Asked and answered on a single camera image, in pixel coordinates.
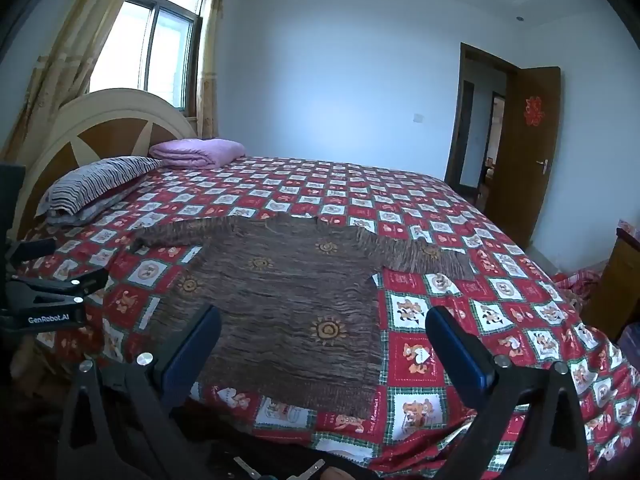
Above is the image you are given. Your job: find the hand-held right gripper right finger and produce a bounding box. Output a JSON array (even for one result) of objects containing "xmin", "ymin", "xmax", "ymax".
[{"xmin": 425, "ymin": 305, "xmax": 591, "ymax": 480}]

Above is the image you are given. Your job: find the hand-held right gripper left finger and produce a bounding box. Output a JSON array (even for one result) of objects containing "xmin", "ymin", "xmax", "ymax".
[{"xmin": 57, "ymin": 304, "xmax": 223, "ymax": 480}]

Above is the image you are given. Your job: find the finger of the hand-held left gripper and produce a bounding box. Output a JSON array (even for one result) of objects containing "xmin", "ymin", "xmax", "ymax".
[
  {"xmin": 5, "ymin": 267, "xmax": 110, "ymax": 308},
  {"xmin": 9, "ymin": 237, "xmax": 57, "ymax": 263}
]

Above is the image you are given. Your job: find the brown knitted sweater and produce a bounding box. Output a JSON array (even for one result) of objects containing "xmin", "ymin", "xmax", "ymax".
[{"xmin": 131, "ymin": 212, "xmax": 476, "ymax": 418}]

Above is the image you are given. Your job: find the striped pillow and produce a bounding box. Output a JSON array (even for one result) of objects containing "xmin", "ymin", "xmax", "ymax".
[{"xmin": 37, "ymin": 156, "xmax": 166, "ymax": 226}]

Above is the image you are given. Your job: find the red cloth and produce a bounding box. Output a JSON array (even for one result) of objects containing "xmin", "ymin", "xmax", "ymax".
[{"xmin": 552, "ymin": 267, "xmax": 603, "ymax": 306}]

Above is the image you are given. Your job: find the red printed bed sheet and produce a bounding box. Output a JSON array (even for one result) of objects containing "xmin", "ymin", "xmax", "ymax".
[{"xmin": 20, "ymin": 155, "xmax": 640, "ymax": 478}]

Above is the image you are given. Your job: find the cream and wood headboard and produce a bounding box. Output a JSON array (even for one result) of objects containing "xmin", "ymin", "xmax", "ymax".
[{"xmin": 10, "ymin": 87, "xmax": 198, "ymax": 241}]

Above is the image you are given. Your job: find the wooden cabinet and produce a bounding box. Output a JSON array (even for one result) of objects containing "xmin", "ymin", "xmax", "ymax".
[{"xmin": 582, "ymin": 227, "xmax": 640, "ymax": 343}]

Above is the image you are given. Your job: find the folded pink blanket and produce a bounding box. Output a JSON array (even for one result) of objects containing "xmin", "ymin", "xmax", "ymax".
[{"xmin": 149, "ymin": 137, "xmax": 247, "ymax": 171}]

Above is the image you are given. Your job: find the beige curtain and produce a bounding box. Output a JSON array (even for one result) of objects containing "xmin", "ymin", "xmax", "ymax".
[
  {"xmin": 0, "ymin": 0, "xmax": 146, "ymax": 161},
  {"xmin": 195, "ymin": 0, "xmax": 233, "ymax": 141}
]

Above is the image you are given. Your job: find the brown wooden door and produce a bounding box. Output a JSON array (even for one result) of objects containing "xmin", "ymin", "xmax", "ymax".
[{"xmin": 484, "ymin": 66, "xmax": 562, "ymax": 251}]

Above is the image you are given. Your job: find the red paper door decoration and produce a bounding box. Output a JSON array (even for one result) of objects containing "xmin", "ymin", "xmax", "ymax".
[{"xmin": 523, "ymin": 97, "xmax": 546, "ymax": 127}]

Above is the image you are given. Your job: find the dark door frame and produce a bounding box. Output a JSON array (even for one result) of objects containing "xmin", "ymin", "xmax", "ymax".
[{"xmin": 444, "ymin": 42, "xmax": 518, "ymax": 206}]

